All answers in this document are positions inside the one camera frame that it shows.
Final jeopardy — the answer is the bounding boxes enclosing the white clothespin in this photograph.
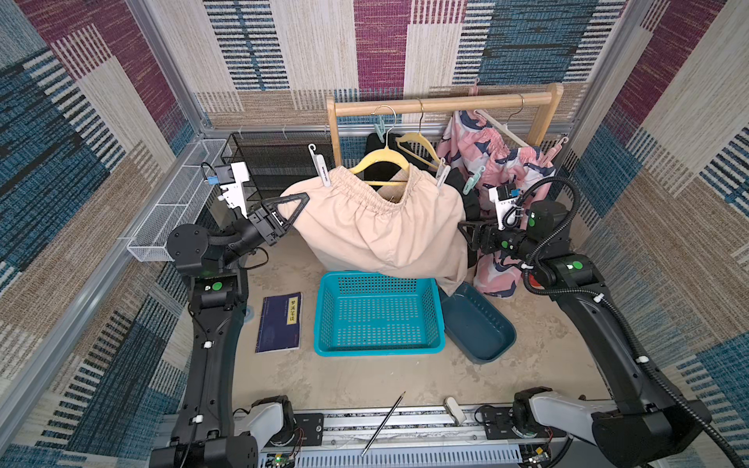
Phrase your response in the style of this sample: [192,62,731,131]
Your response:
[307,144,332,187]
[435,162,452,188]

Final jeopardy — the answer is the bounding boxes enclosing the thin metal rod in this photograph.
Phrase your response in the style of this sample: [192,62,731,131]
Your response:
[360,391,407,457]

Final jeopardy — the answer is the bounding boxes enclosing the mint clothespin upper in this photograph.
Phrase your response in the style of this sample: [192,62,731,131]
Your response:
[373,115,387,144]

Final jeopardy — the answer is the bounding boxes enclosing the mint clothespin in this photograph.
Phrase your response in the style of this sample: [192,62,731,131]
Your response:
[373,115,387,144]
[462,166,486,196]

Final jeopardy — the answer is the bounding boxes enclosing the beige shorts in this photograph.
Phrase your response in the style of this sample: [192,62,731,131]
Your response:
[284,167,468,294]

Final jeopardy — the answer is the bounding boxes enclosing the black wire shelf rack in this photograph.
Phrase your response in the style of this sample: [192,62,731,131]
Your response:
[220,132,334,201]

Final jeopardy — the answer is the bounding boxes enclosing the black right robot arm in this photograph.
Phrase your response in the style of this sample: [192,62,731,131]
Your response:
[458,177,745,467]

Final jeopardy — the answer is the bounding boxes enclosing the mint clothespin lower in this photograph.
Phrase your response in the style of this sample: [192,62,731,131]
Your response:
[462,166,486,196]

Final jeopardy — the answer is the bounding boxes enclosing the pink clothespin right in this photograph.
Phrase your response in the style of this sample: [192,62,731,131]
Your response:
[543,136,569,164]

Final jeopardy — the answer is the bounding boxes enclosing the yellow hanger of black shorts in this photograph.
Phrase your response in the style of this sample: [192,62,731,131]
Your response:
[395,99,449,175]

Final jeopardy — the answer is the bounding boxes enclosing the turquoise plastic basket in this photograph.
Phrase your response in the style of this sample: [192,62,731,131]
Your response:
[314,271,446,357]

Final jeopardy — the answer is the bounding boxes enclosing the white wire wall basket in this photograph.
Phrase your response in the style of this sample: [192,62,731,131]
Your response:
[127,140,226,262]

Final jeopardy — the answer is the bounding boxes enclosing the black shorts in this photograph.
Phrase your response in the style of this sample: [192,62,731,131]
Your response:
[364,131,482,259]

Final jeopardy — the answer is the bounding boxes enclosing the yellow hanger of beige shorts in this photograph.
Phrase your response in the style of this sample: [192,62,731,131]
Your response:
[349,105,411,186]

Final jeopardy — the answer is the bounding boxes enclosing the white hanger of pink shorts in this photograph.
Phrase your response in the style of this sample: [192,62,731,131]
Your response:
[476,94,530,147]

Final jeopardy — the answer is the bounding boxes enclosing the red pen cup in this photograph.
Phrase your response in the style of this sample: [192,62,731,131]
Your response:
[529,275,543,290]

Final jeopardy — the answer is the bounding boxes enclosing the pink patterned shorts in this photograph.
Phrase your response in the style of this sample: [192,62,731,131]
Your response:
[437,110,556,298]

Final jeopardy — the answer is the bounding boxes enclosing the wooden clothes rack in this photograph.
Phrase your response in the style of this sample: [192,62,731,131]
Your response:
[327,83,564,167]

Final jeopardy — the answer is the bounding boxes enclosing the dark blue book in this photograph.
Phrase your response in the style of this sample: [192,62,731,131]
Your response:
[256,292,302,354]

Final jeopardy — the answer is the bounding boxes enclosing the dark teal plastic tray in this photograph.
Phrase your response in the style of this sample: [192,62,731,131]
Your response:
[439,282,517,365]

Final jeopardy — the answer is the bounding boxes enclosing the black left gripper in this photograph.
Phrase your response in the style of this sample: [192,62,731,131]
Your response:
[215,197,309,275]

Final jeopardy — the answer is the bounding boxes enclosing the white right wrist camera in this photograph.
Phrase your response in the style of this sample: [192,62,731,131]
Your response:
[488,183,522,230]

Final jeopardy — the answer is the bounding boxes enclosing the small white block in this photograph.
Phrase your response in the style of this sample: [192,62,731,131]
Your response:
[443,397,466,426]

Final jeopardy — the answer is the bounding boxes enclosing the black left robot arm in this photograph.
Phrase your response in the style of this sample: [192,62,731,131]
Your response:
[149,193,309,467]

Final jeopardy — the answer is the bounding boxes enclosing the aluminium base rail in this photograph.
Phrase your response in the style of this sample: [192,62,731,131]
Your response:
[259,404,609,467]

